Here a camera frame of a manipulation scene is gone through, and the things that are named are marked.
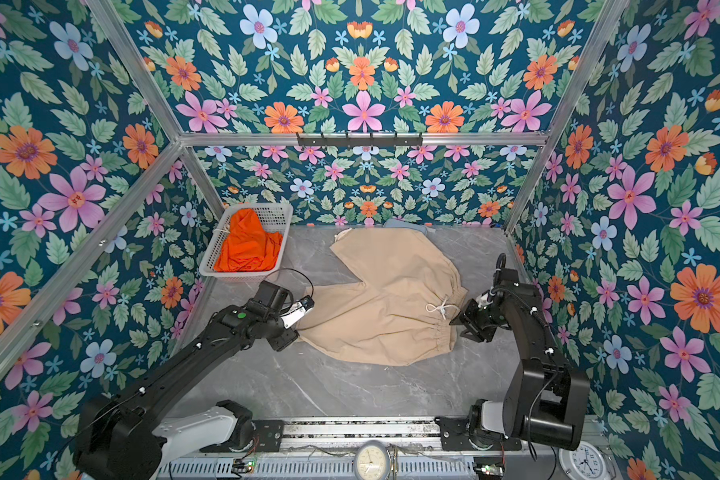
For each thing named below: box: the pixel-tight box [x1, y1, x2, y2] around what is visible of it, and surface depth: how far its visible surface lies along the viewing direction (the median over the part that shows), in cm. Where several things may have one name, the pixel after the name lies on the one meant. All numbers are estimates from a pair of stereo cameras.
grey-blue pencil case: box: [382, 218, 428, 235], surface depth 121 cm
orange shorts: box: [213, 208, 283, 272], surface depth 107 cm
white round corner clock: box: [558, 441, 608, 480], surface depth 68 cm
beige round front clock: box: [354, 440, 389, 480], surface depth 68 cm
